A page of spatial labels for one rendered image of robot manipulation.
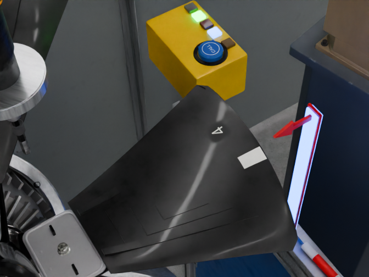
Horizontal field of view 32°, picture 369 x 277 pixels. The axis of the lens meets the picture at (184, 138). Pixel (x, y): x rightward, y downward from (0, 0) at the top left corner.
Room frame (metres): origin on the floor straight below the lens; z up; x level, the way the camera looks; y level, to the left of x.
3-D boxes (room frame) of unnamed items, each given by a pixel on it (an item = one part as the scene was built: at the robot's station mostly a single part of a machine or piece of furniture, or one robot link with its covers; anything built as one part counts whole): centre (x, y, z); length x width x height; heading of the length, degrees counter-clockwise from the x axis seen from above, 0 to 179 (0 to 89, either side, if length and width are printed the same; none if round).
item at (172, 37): (0.76, -0.02, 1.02); 0.16 x 0.10 x 0.11; 31
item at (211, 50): (0.73, -0.05, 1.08); 0.04 x 0.04 x 0.02
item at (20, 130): (0.33, 0.14, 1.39); 0.01 x 0.01 x 0.05
